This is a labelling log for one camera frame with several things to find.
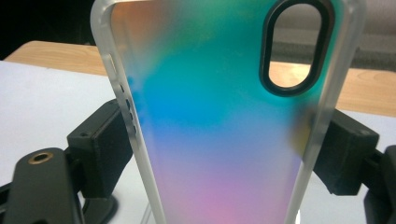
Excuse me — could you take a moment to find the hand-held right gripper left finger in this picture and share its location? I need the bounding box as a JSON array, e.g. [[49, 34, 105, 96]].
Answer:
[[66, 99, 134, 200]]

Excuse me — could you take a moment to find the iridescent phone case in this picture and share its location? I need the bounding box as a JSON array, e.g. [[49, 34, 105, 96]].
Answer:
[[90, 0, 368, 224]]

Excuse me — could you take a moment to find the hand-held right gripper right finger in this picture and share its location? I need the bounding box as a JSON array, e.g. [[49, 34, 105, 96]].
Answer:
[[312, 108, 381, 196]]

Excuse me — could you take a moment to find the wooden table edge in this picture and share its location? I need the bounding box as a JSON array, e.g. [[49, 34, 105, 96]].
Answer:
[[4, 40, 396, 118]]

